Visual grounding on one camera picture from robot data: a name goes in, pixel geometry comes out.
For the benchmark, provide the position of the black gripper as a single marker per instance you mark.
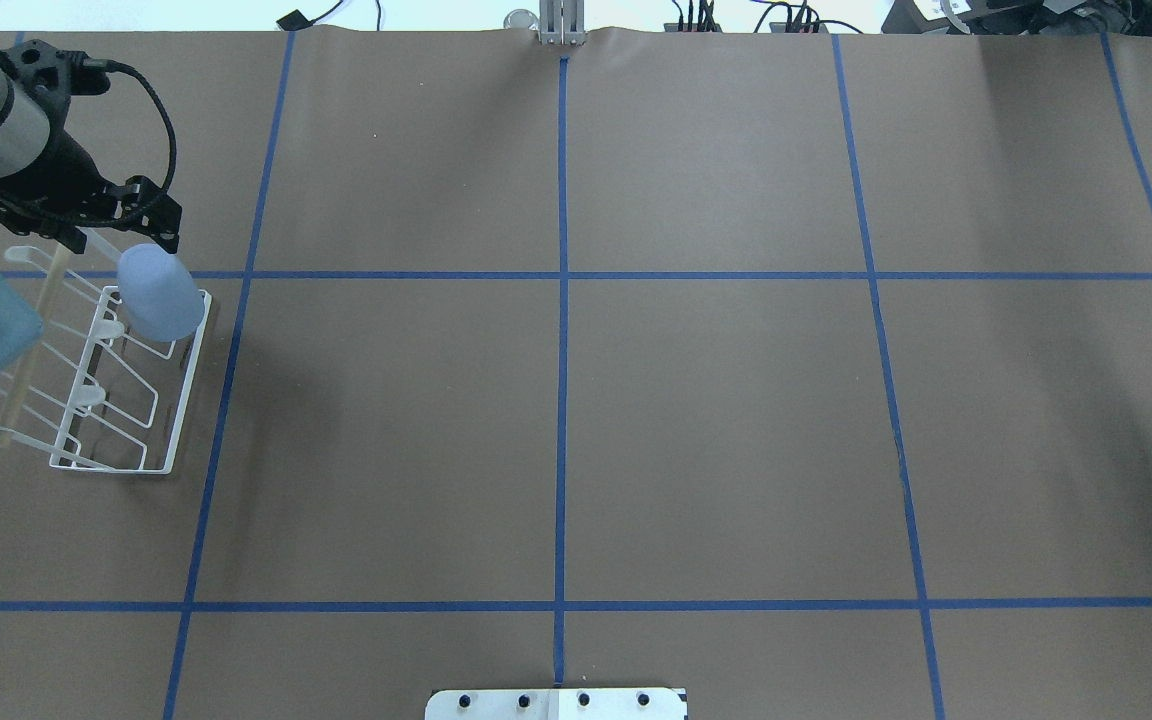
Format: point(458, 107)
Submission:
point(67, 163)

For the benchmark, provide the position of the light blue cup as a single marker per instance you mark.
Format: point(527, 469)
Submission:
point(159, 295)

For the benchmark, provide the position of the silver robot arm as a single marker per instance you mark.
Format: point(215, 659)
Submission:
point(23, 135)

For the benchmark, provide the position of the small black device on desk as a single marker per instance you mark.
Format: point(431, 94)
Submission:
point(294, 21)

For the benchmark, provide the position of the black laptop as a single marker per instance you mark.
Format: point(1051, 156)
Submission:
point(1019, 18)

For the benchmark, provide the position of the power strip with plugs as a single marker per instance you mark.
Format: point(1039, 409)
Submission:
point(769, 19)

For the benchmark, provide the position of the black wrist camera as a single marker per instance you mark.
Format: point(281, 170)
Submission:
point(34, 64)

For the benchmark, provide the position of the white wire cup holder rack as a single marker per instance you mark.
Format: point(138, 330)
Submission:
point(93, 395)

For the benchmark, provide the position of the aluminium frame post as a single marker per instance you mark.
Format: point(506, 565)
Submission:
point(561, 23)

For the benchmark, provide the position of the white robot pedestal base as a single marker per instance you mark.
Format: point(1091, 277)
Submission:
point(559, 703)

